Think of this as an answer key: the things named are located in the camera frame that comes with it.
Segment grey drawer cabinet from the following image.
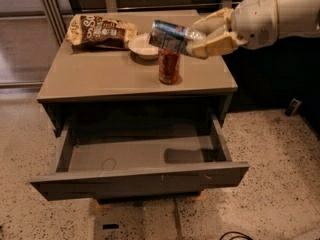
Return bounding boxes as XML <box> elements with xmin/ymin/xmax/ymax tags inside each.
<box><xmin>35</xmin><ymin>9</ymin><xmax>238</xmax><ymax>138</ymax></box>

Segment orange soda can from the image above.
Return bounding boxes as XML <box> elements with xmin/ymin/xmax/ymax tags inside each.
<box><xmin>158</xmin><ymin>49</ymin><xmax>180</xmax><ymax>84</ymax></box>

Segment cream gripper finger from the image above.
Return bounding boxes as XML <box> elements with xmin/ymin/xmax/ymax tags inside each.
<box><xmin>192</xmin><ymin>7</ymin><xmax>234</xmax><ymax>35</ymax></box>
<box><xmin>186</xmin><ymin>32</ymin><xmax>248</xmax><ymax>59</ymax></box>

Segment small black floor device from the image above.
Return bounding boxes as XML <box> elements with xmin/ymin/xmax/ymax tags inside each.
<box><xmin>285</xmin><ymin>98</ymin><xmax>302</xmax><ymax>116</ymax></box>

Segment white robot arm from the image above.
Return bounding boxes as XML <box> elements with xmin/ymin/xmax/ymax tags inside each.
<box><xmin>187</xmin><ymin>0</ymin><xmax>320</xmax><ymax>58</ymax></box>

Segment white bowl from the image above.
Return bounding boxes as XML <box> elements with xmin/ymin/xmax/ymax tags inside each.
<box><xmin>128</xmin><ymin>33</ymin><xmax>158</xmax><ymax>60</ymax></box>

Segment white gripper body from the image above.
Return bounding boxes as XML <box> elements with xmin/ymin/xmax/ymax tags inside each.
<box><xmin>231</xmin><ymin>0</ymin><xmax>278</xmax><ymax>50</ymax></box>

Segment open grey top drawer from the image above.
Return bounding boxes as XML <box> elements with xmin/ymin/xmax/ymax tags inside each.
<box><xmin>30</xmin><ymin>115</ymin><xmax>249</xmax><ymax>201</ymax></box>

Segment brown chip bag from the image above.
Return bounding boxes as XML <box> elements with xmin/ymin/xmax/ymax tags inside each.
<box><xmin>66</xmin><ymin>15</ymin><xmax>137</xmax><ymax>49</ymax></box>

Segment black floor cable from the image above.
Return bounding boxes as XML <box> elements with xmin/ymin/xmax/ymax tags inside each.
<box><xmin>218</xmin><ymin>230</ymin><xmax>255</xmax><ymax>240</ymax></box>

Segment blue silver redbull can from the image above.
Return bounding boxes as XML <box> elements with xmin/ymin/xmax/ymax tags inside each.
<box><xmin>149</xmin><ymin>20</ymin><xmax>206</xmax><ymax>56</ymax></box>

